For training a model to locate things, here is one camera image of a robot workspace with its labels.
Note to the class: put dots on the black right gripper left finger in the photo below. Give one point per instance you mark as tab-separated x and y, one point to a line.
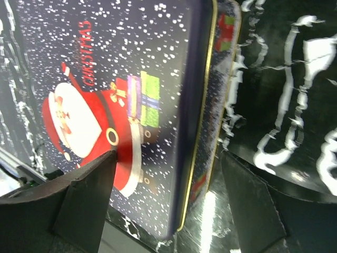
66	214

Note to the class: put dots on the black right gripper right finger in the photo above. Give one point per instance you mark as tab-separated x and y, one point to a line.
274	215

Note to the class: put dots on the gold box lid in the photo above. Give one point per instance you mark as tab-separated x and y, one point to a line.
128	76

